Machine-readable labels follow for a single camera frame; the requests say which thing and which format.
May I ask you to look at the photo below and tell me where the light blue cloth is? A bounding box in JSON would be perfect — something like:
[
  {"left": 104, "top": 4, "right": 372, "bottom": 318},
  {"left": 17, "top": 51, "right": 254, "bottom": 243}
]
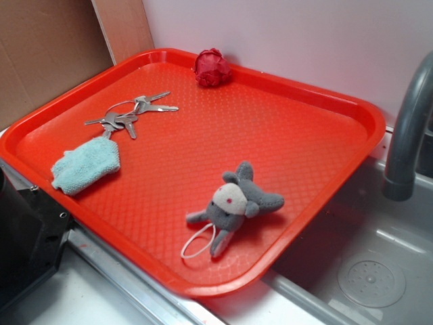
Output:
[{"left": 51, "top": 136, "right": 120, "bottom": 196}]

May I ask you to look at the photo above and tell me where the gray plastic sink basin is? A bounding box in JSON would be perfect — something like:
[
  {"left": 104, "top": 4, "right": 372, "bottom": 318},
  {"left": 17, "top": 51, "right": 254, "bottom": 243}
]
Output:
[{"left": 205, "top": 159, "right": 432, "bottom": 324}]

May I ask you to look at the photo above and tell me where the gray plush donkey toy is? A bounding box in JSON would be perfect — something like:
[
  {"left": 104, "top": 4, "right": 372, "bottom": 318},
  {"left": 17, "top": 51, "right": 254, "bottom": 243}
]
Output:
[{"left": 181, "top": 161, "right": 285, "bottom": 259}]

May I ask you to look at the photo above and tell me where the crumpled red paper ball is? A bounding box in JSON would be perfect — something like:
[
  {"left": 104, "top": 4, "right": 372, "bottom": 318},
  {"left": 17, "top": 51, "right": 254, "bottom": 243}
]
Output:
[{"left": 193, "top": 48, "right": 232, "bottom": 87}]

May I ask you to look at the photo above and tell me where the silver key bunch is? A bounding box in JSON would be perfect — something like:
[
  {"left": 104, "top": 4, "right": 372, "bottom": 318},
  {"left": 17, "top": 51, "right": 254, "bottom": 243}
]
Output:
[{"left": 84, "top": 91, "right": 179, "bottom": 139}]

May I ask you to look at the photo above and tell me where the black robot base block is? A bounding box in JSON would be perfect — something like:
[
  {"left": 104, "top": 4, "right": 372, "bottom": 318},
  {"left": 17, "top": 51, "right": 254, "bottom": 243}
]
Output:
[{"left": 1, "top": 172, "right": 71, "bottom": 311}]

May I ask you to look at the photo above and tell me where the red plastic tray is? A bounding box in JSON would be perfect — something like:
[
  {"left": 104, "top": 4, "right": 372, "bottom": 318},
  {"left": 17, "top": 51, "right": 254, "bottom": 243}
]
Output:
[{"left": 1, "top": 49, "right": 386, "bottom": 298}]

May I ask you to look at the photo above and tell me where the gray toy faucet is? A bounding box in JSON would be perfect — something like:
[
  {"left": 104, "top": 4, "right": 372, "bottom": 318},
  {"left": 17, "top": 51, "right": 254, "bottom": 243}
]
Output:
[{"left": 382, "top": 53, "right": 432, "bottom": 201}]

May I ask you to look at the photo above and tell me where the brown cardboard panel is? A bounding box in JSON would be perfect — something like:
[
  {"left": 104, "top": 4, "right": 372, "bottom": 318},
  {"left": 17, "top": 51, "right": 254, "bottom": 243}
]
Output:
[{"left": 1, "top": 1, "right": 154, "bottom": 129}]

